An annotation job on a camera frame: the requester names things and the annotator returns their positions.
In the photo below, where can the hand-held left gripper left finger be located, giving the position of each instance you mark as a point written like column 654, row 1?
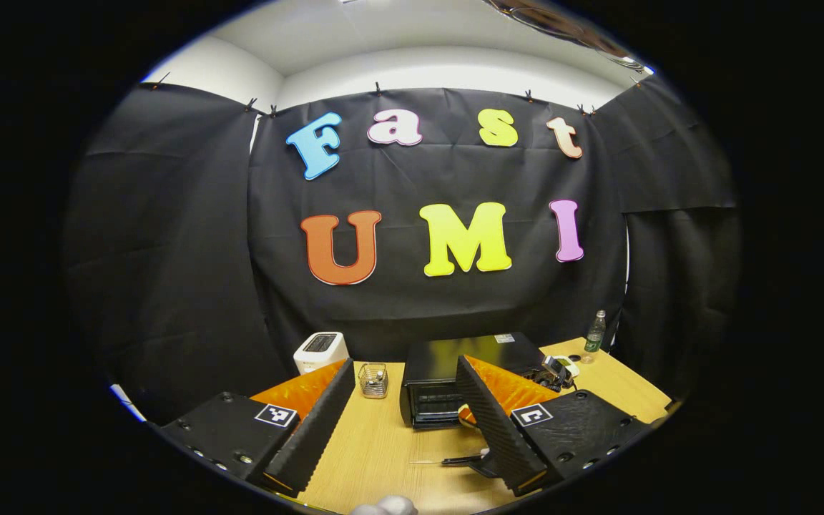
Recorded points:
column 315, row 429

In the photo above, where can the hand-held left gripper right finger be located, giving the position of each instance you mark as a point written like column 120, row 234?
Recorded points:
column 494, row 429

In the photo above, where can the black electric oven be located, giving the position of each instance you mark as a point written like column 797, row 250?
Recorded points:
column 448, row 354

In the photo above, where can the white divided grain dish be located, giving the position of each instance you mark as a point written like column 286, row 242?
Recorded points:
column 576, row 370

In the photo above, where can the clear plastic water bottle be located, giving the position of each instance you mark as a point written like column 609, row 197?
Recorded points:
column 594, row 340

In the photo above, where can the white toaster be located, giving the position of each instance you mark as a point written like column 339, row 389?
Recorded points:
column 319, row 350

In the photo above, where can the black backdrop cloth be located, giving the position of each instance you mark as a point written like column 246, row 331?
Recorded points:
column 398, row 179

